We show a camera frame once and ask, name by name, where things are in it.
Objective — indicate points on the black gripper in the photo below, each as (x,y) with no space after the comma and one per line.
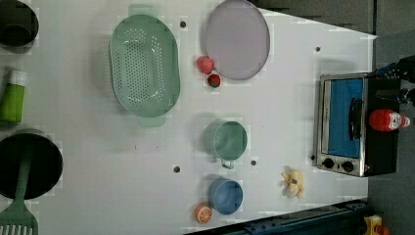
(404,69)

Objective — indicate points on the red ketchup bottle toy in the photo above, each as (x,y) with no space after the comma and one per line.
(388,120)

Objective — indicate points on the yellow toy object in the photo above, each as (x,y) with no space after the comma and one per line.
(375,226)

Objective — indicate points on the peeled banana toy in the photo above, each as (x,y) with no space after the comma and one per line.
(294,181)

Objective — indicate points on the lilac round plate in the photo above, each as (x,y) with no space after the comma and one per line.
(237,38)

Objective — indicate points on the red strawberry toy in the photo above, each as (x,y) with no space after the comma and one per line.
(214,80)

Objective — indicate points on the green metal mug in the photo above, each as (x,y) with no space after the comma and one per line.
(226,140)

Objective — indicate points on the pink strawberry toy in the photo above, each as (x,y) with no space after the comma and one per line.
(205,64)

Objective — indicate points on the blue metal mug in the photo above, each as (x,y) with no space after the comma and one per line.
(225,195)

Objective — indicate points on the orange slice toy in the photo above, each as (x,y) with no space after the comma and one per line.
(203,213)

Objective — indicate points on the green plastic colander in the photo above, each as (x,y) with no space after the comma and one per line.
(145,65)

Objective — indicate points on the black round pot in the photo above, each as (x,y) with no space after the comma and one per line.
(45,164)

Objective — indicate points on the green bottle white cap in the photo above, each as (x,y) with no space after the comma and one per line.
(11,109)

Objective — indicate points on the green spatula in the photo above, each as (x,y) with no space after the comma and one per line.
(17,219)

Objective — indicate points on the blue metal frame rail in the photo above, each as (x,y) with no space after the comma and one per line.
(338,219)

